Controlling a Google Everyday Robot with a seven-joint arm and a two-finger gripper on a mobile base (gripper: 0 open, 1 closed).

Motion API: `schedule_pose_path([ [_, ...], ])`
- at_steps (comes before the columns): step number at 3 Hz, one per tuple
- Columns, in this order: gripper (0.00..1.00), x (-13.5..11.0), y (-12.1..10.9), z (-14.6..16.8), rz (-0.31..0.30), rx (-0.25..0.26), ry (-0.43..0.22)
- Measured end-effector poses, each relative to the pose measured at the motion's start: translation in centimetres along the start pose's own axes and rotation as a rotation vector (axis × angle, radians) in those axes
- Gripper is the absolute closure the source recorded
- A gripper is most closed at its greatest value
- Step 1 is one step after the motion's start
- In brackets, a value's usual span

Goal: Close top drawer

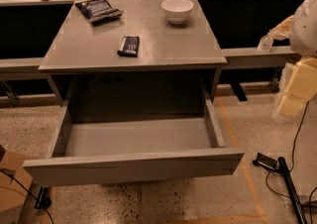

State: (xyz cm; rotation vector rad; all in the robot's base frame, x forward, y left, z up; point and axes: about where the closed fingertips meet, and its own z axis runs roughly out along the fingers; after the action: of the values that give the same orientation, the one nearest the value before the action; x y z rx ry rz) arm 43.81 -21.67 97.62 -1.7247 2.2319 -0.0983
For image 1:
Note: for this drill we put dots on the black left floor bar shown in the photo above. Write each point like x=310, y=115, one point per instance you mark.
x=43, y=200

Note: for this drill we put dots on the grey top drawer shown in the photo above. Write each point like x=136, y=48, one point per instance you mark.
x=110, y=134

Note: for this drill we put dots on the white bowl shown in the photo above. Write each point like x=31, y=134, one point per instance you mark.
x=177, y=11

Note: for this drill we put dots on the black floor stand bar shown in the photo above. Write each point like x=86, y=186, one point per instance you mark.
x=302, y=205

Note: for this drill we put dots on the grey metal rail shelf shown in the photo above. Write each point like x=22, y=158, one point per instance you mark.
x=29, y=26

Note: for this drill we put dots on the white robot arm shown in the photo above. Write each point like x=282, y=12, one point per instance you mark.
x=300, y=29

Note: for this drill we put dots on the grey drawer cabinet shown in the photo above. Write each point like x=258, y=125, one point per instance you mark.
x=171, y=55

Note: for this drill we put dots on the cardboard box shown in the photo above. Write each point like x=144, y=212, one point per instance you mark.
x=12, y=194

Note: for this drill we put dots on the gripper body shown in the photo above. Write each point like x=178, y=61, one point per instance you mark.
x=304, y=30

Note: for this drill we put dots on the dark blue chip bag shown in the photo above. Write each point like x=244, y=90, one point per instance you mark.
x=96, y=10

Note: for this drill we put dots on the black snack bar packet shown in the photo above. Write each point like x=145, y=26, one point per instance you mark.
x=129, y=46

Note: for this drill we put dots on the clear sanitizer bottle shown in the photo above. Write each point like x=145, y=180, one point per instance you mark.
x=265, y=44

